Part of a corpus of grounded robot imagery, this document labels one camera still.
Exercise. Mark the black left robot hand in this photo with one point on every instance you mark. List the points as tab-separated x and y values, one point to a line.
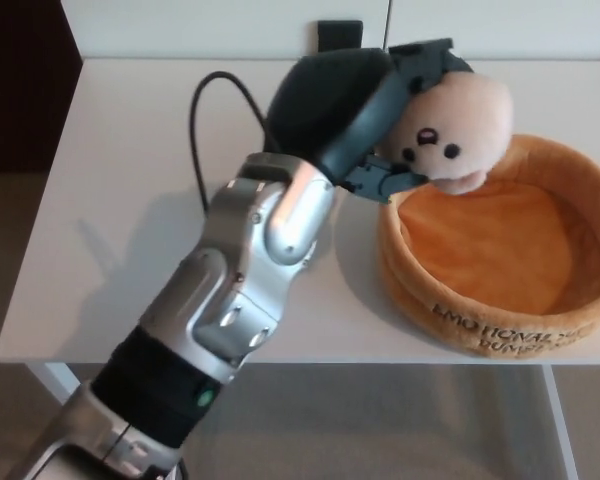
325	100

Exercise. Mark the beige plush dumpling toy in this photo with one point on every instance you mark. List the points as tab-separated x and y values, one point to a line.
460	115

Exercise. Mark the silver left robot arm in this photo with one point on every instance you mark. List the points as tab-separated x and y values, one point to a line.
240	260

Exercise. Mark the orange round plush plate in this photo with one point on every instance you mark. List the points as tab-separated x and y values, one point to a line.
480	240

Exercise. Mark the black rectangular pad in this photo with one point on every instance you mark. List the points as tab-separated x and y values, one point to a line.
337	35

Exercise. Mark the white cabinet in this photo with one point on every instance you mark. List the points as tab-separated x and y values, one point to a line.
180	25

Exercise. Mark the dark brown wooden cabinet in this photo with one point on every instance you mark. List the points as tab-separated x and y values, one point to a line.
20	85

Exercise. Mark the white metal table leg frame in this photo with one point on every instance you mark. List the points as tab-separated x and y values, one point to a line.
558	425
55	382

